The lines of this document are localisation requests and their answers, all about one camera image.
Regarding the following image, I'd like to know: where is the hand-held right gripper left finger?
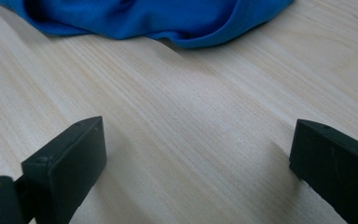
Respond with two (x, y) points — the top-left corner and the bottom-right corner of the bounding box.
(13, 116), (108, 224)

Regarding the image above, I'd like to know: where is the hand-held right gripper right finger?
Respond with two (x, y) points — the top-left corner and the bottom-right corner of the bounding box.
(288, 119), (358, 224)

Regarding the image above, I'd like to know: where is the blue cloth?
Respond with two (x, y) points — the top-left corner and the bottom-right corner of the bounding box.
(0, 0), (295, 49)

